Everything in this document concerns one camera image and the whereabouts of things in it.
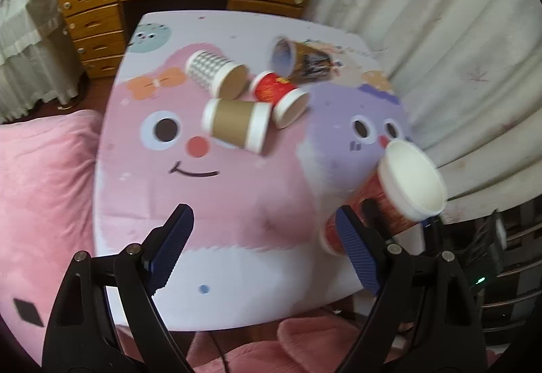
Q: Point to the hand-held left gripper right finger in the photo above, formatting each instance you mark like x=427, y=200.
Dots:
x=358, y=256

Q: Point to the brown sleeve paper cup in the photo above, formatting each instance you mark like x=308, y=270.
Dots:
x=235, y=124

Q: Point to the metal rack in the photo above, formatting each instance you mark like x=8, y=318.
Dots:
x=514, y=284

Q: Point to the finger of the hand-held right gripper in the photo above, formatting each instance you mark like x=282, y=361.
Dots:
x=373, y=216
x=432, y=235

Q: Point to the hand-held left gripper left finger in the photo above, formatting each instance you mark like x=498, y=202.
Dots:
x=171, y=244

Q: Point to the cartoon printed tablecloth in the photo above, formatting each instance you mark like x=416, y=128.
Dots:
x=203, y=203

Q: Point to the white lace bed skirt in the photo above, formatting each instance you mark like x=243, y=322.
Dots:
x=29, y=38

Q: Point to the white patterned paper cup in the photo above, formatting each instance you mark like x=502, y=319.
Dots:
x=214, y=72

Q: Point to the white floral curtain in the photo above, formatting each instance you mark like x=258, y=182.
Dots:
x=444, y=38

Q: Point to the large red paper cup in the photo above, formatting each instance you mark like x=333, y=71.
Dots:
x=406, y=182

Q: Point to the small red paper cup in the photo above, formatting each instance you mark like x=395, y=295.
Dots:
x=277, y=96

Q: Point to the pink plush blanket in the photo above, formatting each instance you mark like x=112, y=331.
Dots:
x=42, y=195

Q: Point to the dark brown printed paper cup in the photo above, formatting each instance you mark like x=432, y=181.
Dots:
x=300, y=60

